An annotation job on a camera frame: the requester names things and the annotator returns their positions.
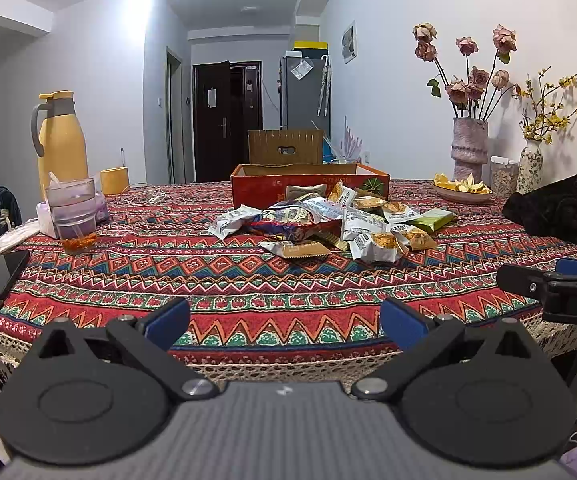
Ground orange crisps snack packet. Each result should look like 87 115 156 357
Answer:
390 223 437 252

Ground silver white snack packet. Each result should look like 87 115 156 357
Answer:
207 205 261 240

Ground red foil snack bag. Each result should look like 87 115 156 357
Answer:
246 206 341 243

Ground black fabric bundle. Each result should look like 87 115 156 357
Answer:
502 174 577 245

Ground white biscuit snack packet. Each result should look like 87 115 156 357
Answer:
349 232 409 263

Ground floral white vase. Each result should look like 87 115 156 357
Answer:
516 140 543 194

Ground green snack bar pack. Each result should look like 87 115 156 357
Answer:
411 208 456 234

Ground patterned red tablecloth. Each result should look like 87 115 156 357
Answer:
0 182 577 382

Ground yellow blossom branches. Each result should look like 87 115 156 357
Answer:
514 66 577 145

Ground pink textured vase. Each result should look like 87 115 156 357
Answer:
451 118 488 182

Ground clear plastic cup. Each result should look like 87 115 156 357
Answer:
46 178 96 254

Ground brown small snack packet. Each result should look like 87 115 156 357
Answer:
259 240 331 259

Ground yellow ceramic cup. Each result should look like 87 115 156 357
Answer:
100 166 130 196

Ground red cardboard snack box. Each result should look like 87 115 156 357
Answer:
231 162 390 209

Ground dried pink roses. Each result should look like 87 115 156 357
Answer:
412 22 517 122

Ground yellow thermos jug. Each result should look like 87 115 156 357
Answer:
30 90 89 200

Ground brown cardboard carton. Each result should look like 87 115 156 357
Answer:
247 129 324 166

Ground dark entrance door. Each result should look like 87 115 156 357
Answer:
193 61 262 182

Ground grey refrigerator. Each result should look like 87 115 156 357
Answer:
280 53 331 136

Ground yellow box on fridge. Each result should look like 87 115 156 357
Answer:
293 40 328 51

